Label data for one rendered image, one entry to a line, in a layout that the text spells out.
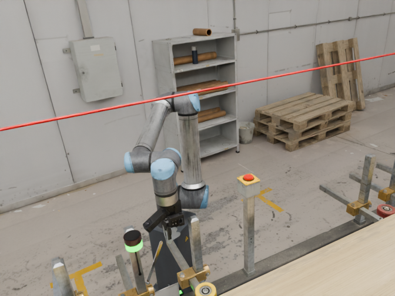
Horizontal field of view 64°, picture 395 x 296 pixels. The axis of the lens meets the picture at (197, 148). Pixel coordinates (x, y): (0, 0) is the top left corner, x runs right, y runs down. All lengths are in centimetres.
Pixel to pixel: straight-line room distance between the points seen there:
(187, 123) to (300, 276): 96
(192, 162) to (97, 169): 228
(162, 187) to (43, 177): 281
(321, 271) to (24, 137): 311
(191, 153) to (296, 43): 374
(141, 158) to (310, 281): 81
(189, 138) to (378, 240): 104
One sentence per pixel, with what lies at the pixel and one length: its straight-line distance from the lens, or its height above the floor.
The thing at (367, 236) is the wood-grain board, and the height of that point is 90.
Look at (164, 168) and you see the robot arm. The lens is 117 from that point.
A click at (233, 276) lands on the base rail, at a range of 162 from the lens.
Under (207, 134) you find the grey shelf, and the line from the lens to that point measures 448.
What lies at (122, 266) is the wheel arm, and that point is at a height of 86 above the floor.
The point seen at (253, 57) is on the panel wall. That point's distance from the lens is 471.
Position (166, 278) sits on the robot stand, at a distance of 236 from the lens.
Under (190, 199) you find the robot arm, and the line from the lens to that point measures 194.
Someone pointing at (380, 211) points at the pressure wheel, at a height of 90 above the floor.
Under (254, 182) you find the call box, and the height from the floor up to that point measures 122.
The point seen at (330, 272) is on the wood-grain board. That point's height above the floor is 90.
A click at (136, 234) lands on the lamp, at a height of 118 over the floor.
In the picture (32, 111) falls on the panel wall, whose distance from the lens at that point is 366.
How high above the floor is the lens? 189
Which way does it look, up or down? 25 degrees down
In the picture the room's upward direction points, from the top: 5 degrees counter-clockwise
